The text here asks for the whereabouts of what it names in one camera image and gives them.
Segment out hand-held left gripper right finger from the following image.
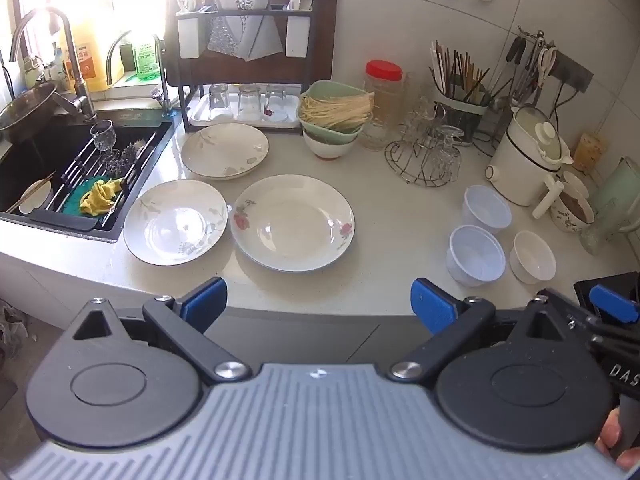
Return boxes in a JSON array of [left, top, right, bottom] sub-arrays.
[[389, 277, 576, 383]]

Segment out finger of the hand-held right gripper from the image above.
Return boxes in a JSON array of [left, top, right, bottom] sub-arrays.
[[552, 284, 640, 348]]

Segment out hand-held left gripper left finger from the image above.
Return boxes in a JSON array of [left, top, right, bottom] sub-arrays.
[[72, 276, 252, 387]]

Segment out translucent plastic bowl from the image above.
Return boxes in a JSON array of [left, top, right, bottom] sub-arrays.
[[446, 224, 507, 288], [462, 184, 513, 234]]

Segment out grey floral plate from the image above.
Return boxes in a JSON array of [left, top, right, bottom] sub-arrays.
[[123, 179, 229, 265], [180, 123, 270, 181]]

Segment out white ceramic bowl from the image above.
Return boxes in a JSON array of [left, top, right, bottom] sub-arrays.
[[509, 230, 557, 285]]

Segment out pink floral plate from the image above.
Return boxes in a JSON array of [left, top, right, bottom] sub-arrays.
[[229, 174, 356, 273]]

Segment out person's right hand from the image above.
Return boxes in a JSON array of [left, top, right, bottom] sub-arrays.
[[597, 406, 622, 462]]

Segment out black induction cooker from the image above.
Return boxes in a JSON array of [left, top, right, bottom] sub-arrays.
[[573, 271, 640, 322]]

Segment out textured glass cup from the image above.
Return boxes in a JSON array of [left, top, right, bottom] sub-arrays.
[[579, 205, 617, 256]]

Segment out floral ceramic bowl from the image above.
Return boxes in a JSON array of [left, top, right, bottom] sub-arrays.
[[549, 185, 597, 234]]

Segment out green kettle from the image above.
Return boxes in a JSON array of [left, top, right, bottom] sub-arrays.
[[597, 156, 640, 235]]

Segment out small white bowl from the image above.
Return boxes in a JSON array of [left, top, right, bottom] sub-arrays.
[[561, 170, 592, 198]]

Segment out yellow cloth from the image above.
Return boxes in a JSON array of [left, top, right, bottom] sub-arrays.
[[79, 178, 127, 217]]

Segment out upturned glasses on rack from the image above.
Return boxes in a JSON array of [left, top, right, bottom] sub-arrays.
[[400, 95, 466, 183]]

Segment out roll-up drying rack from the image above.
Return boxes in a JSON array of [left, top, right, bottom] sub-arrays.
[[49, 129, 162, 227]]

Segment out white electric pot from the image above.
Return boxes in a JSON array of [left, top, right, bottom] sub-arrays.
[[484, 105, 574, 220]]

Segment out steel wool scrubber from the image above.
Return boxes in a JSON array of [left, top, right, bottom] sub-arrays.
[[101, 141, 147, 179]]

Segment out green sponge mat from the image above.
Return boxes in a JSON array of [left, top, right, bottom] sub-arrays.
[[64, 174, 108, 218]]

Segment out white bowl with brown foot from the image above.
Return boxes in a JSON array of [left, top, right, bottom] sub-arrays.
[[302, 127, 359, 162]]

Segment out white tray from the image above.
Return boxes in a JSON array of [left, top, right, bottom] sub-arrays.
[[191, 91, 302, 129]]

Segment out wine glass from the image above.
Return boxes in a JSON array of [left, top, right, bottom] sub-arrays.
[[89, 119, 117, 154]]

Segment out black dish rack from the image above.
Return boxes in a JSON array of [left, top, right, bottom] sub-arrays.
[[164, 0, 340, 134]]

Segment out small white dish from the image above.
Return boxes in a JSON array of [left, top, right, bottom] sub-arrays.
[[16, 179, 54, 217]]

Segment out clear drinking glass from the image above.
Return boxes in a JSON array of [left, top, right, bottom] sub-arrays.
[[237, 83, 262, 122], [263, 83, 291, 122], [207, 83, 231, 121]]

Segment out green plastic basket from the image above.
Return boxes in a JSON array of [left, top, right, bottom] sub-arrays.
[[296, 80, 376, 145]]

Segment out glass jar with red lid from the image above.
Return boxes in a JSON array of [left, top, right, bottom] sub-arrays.
[[362, 60, 405, 152]]

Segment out dried noodles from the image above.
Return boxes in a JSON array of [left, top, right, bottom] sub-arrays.
[[300, 91, 376, 131]]

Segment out black sink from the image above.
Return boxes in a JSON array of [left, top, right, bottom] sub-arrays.
[[0, 106, 177, 244]]

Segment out small steel faucet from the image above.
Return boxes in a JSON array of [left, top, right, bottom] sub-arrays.
[[106, 30, 175, 112]]

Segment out bundle of chopsticks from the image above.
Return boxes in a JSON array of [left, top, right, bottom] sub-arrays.
[[429, 40, 493, 103]]

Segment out scissors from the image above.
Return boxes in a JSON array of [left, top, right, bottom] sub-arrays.
[[536, 46, 558, 90]]

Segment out green bottle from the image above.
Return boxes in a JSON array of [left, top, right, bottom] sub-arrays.
[[131, 34, 162, 82]]

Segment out brown cutting board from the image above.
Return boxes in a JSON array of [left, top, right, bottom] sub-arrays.
[[165, 0, 340, 88]]

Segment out hanging metal utensils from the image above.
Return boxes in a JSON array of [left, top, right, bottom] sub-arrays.
[[500, 30, 546, 103]]

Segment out steel pot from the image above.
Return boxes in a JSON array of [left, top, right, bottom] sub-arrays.
[[0, 82, 65, 144]]

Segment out white utensil holder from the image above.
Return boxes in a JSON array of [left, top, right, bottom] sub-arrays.
[[177, 14, 208, 59], [284, 9, 314, 58]]

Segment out tall steel faucet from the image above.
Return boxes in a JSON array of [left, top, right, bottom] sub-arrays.
[[9, 7, 98, 124]]

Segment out yellow oil bottle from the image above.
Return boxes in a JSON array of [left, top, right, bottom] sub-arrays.
[[59, 16, 127, 94]]

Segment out silver patterned cloth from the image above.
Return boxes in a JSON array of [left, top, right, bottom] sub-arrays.
[[206, 0, 284, 62]]

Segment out wire glass rack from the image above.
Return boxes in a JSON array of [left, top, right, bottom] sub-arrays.
[[384, 105, 467, 188]]

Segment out black wall socket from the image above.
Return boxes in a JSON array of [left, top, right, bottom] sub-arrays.
[[541, 49, 595, 94]]

